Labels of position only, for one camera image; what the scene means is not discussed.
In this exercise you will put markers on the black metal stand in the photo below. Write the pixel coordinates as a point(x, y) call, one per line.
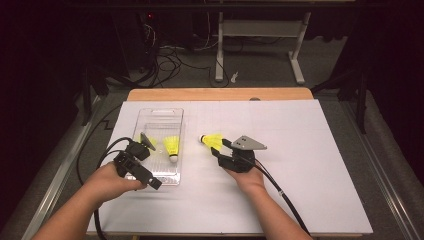
point(361, 106)
point(86, 100)

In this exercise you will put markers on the dark equipment cabinet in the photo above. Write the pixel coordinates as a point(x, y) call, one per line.
point(136, 40)

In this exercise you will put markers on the white table board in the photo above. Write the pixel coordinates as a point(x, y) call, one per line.
point(300, 140)

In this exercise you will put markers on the metal floor rail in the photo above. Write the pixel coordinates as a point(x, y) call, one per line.
point(383, 176)
point(60, 176)

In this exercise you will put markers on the grey round table cap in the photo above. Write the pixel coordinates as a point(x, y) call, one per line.
point(255, 99)

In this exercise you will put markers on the small white floor object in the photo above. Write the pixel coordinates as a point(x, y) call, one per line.
point(234, 77)

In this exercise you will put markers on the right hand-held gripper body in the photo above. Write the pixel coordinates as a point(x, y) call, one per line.
point(241, 161)

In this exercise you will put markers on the person's left hand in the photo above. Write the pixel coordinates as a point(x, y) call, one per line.
point(106, 183)

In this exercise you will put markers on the person's right hand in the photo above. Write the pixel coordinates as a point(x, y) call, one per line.
point(250, 181)

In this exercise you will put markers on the white metal desk frame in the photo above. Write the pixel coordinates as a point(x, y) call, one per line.
point(260, 28)

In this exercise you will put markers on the yellow shuttlecock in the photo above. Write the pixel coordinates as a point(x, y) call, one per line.
point(211, 140)
point(153, 140)
point(171, 145)

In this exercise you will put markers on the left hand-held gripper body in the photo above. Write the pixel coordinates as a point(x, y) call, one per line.
point(136, 151)

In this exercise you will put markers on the wooden table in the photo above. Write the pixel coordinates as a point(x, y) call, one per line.
point(200, 94)

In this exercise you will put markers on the clear plastic container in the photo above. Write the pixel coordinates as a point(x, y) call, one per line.
point(160, 116)

